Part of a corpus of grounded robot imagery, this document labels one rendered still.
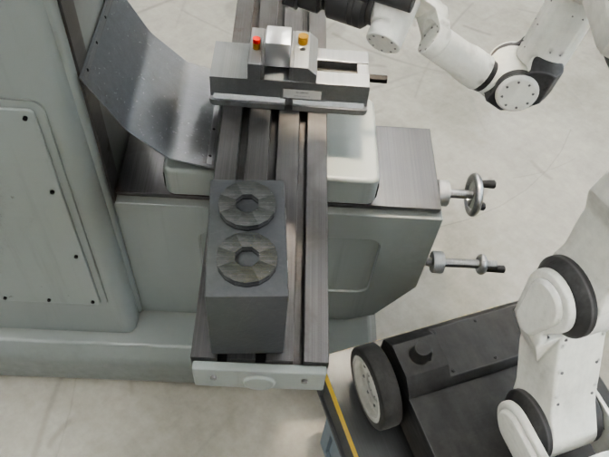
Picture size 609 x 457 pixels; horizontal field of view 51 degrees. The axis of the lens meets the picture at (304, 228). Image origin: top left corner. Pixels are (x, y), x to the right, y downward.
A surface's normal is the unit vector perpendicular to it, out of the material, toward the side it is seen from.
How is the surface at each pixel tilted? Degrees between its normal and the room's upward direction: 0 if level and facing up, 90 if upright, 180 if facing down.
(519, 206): 0
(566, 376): 63
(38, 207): 89
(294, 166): 0
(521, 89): 83
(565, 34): 83
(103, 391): 0
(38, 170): 89
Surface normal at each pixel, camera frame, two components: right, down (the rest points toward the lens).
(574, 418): 0.29, 0.18
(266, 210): 0.07, -0.59
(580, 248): -0.94, 0.22
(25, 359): 0.02, 0.45
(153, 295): -0.01, 0.80
